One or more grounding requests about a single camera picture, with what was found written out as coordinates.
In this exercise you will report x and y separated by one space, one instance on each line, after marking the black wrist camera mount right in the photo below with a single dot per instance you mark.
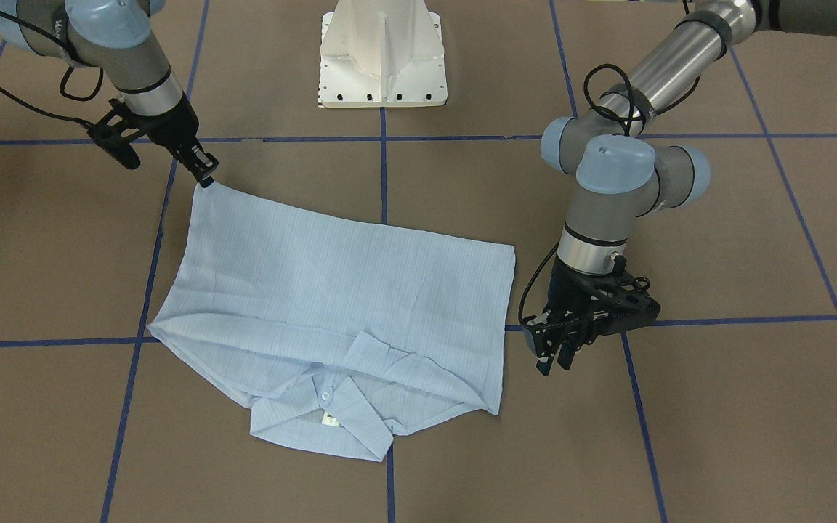
109 134

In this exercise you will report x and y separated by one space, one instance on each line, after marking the light blue striped shirt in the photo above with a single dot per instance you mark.
337 336

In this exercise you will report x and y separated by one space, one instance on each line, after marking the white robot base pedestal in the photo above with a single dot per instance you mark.
382 54

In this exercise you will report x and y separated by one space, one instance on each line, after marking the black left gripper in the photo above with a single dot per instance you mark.
562 293

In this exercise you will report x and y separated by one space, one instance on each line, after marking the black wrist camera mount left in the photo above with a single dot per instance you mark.
623 303

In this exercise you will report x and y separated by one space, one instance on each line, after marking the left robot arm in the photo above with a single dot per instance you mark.
620 178

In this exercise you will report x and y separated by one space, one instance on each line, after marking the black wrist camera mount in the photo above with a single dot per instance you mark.
109 134
623 303

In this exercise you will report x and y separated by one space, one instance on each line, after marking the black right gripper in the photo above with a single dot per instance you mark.
172 131

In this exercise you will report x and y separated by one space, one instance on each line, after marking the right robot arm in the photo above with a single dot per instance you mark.
117 38

